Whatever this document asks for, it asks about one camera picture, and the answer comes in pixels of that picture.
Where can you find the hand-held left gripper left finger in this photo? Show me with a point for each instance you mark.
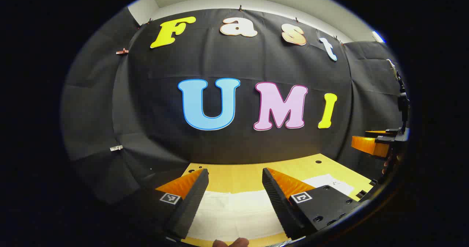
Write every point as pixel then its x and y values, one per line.
pixel 190 203

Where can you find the white cloth clip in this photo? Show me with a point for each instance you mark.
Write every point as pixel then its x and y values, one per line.
pixel 116 148

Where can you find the red cloth clip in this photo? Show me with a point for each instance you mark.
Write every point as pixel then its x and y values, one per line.
pixel 122 51

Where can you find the white jeans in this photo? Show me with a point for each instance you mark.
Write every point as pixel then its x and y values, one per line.
pixel 234 214

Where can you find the black backdrop cloth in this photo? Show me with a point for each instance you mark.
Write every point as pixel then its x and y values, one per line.
pixel 220 63

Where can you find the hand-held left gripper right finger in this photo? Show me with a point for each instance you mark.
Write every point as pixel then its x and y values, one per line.
pixel 278 199

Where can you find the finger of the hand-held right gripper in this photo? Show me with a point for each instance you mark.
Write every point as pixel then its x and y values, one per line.
pixel 377 132
pixel 370 145

